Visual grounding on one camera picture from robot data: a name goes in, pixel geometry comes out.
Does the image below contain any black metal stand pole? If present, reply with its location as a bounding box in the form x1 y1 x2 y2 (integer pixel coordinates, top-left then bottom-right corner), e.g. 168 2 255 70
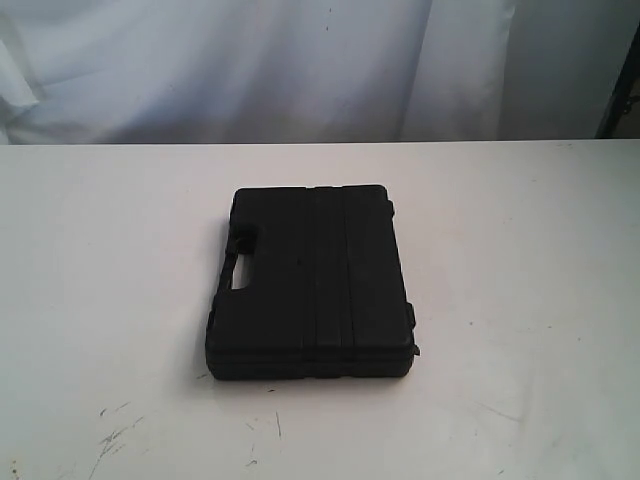
595 20 639 139

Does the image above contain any black plastic carry case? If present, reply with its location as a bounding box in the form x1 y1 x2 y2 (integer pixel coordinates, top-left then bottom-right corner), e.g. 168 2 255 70
205 184 419 380

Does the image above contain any white backdrop curtain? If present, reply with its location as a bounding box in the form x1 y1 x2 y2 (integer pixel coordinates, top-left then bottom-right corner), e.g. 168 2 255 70
1 1 639 144

